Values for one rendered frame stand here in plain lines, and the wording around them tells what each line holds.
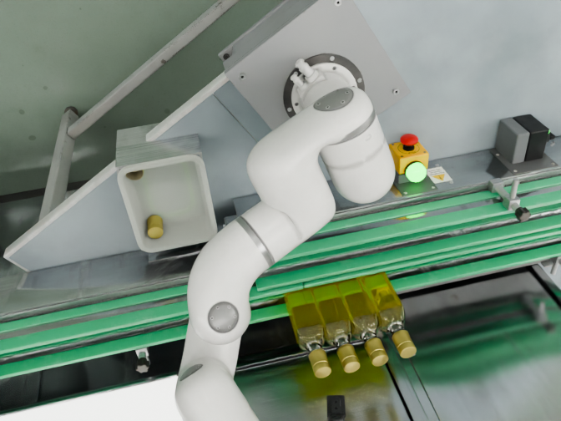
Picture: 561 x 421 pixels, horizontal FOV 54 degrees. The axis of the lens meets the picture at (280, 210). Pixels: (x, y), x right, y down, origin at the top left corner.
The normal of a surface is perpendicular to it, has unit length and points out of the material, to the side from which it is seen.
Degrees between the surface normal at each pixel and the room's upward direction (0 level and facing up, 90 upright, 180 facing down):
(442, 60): 0
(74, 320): 90
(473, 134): 0
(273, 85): 5
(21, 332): 90
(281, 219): 47
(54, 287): 90
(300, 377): 90
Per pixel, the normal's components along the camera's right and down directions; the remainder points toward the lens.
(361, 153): 0.24, 0.52
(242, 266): 0.59, -0.12
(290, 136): -0.34, -0.66
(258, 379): -0.08, -0.79
